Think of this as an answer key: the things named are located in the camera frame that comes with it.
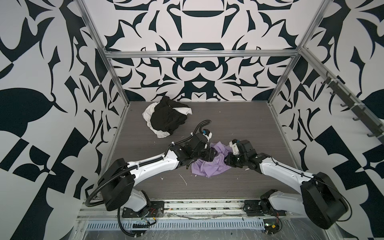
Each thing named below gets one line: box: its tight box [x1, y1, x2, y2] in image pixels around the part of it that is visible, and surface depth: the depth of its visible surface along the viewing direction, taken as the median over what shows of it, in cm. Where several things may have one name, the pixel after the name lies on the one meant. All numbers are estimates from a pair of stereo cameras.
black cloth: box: [150, 96, 189, 135], surface depth 101 cm
